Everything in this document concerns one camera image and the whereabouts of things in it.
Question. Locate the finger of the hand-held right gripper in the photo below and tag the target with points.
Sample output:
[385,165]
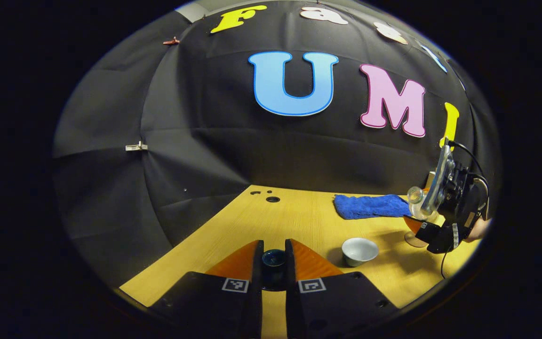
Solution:
[440,238]
[442,179]

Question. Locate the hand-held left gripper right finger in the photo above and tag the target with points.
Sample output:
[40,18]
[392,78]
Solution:
[290,306]

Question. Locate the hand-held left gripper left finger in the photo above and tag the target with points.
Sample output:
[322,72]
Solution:
[257,306]

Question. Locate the round brown coaster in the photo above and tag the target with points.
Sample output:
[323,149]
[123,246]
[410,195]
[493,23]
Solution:
[413,241]

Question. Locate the clear plastic water bottle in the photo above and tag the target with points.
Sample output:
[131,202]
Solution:
[416,195]

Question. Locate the dark blue teacup lid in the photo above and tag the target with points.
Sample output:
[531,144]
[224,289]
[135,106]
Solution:
[274,259]

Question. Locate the pale teacup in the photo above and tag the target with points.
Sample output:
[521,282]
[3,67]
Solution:
[359,249]

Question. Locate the white toaster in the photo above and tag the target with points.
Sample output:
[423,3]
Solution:
[430,181]

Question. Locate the blue towel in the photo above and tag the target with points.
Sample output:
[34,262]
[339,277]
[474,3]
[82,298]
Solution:
[370,207]

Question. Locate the black backdrop cloth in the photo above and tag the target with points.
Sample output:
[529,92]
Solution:
[205,141]

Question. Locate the white clip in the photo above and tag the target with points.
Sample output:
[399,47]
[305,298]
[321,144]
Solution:
[136,147]

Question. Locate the red clip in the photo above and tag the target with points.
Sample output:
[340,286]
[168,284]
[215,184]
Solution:
[171,41]

